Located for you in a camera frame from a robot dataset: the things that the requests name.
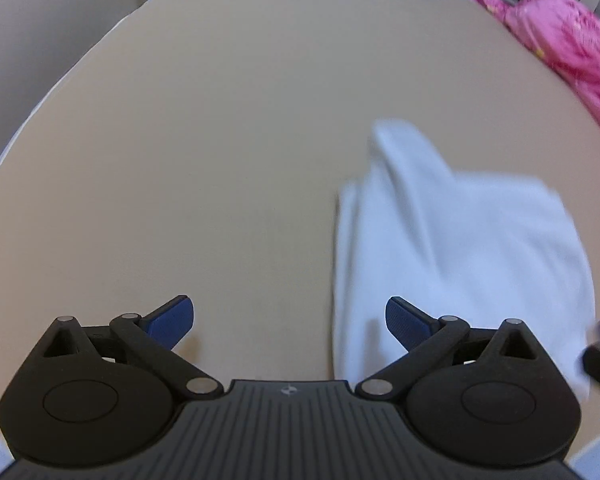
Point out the white shirt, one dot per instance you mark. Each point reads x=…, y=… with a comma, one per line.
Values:
x=455, y=240

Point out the pink floral quilt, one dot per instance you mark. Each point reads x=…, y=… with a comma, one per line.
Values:
x=565, y=30

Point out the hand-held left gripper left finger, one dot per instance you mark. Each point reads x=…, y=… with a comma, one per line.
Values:
x=172, y=320

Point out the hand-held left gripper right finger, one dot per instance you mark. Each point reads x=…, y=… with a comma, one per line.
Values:
x=405, y=322

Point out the tan bed mat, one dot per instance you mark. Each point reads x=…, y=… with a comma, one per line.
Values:
x=205, y=135

